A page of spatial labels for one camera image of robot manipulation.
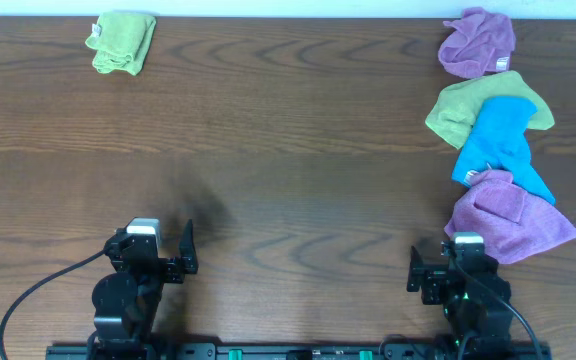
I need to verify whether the blue cloth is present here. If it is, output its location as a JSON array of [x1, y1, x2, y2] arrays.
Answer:
[[451, 96, 556, 205]]

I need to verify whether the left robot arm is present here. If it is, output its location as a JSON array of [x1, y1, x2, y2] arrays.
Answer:
[[87, 218, 198, 359]]

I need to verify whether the folded green cloth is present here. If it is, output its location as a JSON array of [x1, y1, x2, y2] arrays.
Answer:
[[85, 12, 157, 76]]

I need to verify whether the olive green cloth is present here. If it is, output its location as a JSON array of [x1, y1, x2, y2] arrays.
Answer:
[[425, 71, 555, 149]]

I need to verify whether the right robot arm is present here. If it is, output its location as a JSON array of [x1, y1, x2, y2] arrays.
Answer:
[[407, 241, 517, 359]]

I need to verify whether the purple microfiber cloth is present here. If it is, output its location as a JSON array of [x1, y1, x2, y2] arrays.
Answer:
[[444, 169, 576, 265]]

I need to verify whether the crumpled purple cloth top right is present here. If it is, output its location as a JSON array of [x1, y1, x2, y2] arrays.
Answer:
[[437, 7, 516, 79]]

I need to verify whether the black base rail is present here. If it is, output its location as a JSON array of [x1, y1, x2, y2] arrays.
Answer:
[[45, 342, 536, 360]]

